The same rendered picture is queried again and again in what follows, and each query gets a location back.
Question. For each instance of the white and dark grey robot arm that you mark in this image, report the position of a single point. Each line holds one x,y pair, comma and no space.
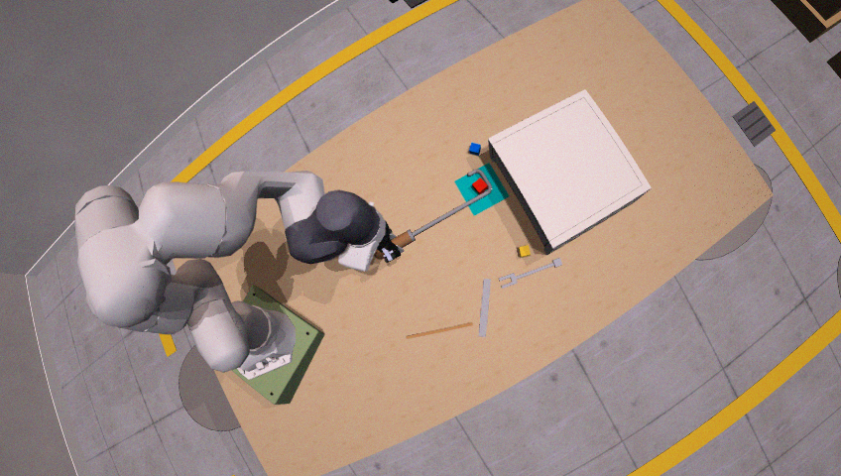
122,250

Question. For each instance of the wooden tool handle with metal rod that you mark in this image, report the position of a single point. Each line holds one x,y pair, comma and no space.
409,236

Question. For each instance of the teal square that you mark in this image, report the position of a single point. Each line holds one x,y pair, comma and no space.
497,194

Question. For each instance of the grey wrench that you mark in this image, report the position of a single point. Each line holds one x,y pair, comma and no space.
556,263

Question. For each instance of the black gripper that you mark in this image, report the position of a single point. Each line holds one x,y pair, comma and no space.
389,246

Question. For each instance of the red block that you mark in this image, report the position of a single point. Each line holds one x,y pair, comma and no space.
480,186

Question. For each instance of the grey flat bar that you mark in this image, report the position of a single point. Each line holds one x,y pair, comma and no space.
484,307

